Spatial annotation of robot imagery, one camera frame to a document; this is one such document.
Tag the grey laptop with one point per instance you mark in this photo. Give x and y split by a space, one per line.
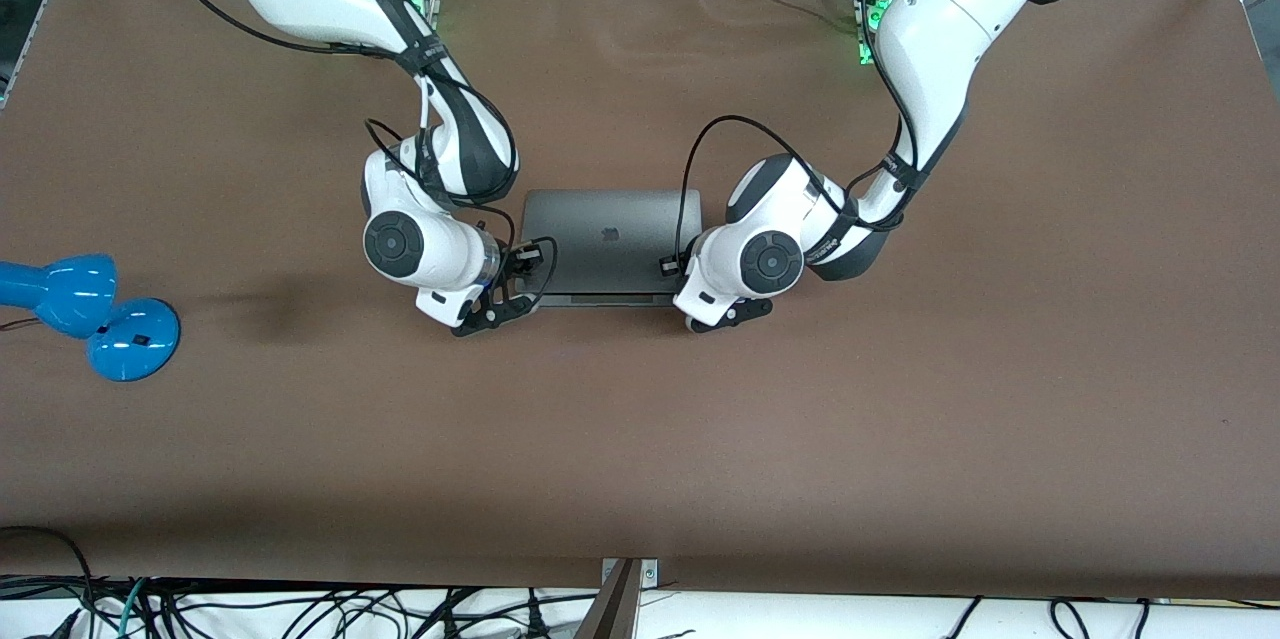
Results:
610 214

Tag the small metal bracket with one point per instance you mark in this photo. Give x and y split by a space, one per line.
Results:
648 574

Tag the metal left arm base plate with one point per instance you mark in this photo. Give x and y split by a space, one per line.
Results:
870 9

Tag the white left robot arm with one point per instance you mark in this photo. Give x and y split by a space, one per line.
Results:
940 19

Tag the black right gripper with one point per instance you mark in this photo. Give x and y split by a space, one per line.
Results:
520 262

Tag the blue desk lamp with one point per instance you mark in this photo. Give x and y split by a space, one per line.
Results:
60 294

